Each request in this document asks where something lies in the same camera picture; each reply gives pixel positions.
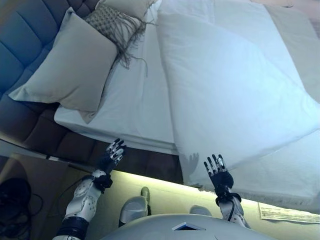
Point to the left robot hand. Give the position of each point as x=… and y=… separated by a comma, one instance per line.
x=107, y=162

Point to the white duvet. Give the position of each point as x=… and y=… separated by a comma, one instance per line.
x=225, y=87

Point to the right silver robot leg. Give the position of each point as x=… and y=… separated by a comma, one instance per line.
x=200, y=210

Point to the silver robot leg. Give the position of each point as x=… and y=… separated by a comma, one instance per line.
x=132, y=210
x=200, y=210

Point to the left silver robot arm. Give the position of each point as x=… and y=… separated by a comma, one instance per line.
x=82, y=200

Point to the left silver robot leg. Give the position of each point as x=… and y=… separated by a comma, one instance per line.
x=132, y=210

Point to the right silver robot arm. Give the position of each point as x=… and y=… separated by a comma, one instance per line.
x=233, y=210

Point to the large beige pillow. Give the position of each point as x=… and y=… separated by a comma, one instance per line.
x=70, y=70

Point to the white paper sheet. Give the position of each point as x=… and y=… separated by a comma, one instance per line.
x=287, y=213

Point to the woven fringed cushion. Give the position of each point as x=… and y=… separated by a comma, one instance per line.
x=110, y=20

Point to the grey robot torso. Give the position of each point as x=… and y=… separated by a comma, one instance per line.
x=162, y=227

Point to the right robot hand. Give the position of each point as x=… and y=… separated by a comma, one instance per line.
x=221, y=180

